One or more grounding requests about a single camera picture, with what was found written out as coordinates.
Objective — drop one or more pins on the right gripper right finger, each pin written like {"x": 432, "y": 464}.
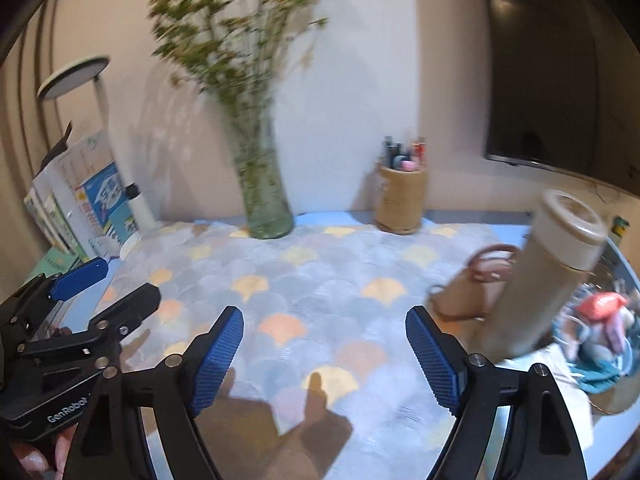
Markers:
{"x": 540, "y": 440}

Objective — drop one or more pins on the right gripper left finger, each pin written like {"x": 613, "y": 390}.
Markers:
{"x": 110, "y": 442}

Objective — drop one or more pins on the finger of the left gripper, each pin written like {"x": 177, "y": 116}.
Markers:
{"x": 127, "y": 314}
{"x": 80, "y": 277}

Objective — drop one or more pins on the teal knitted cloth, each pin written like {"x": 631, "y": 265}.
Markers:
{"x": 594, "y": 376}

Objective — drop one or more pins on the red powder zip bag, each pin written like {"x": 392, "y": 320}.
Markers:
{"x": 601, "y": 306}

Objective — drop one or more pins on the left human hand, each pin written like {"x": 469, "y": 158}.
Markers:
{"x": 34, "y": 461}

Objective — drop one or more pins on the green book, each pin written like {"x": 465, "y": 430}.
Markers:
{"x": 52, "y": 263}

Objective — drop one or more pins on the blue cover book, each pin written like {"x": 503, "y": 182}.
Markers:
{"x": 103, "y": 200}

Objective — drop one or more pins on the stack of white books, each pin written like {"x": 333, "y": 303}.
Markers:
{"x": 51, "y": 199}

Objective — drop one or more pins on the small brown handbag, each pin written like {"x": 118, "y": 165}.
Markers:
{"x": 476, "y": 288}

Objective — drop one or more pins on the patterned fan-shell table mat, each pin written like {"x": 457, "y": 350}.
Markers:
{"x": 324, "y": 384}

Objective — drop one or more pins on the white desk lamp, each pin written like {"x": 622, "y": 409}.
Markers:
{"x": 70, "y": 78}

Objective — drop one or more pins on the beige cylindrical thermos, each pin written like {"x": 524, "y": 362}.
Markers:
{"x": 564, "y": 244}

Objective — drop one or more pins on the glass vase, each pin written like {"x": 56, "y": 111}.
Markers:
{"x": 267, "y": 211}

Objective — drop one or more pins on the woven pen holder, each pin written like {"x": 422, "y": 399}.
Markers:
{"x": 399, "y": 198}

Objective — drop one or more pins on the dried flower bouquet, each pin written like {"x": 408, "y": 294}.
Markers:
{"x": 232, "y": 50}

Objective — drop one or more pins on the black wall television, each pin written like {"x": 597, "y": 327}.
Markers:
{"x": 564, "y": 90}

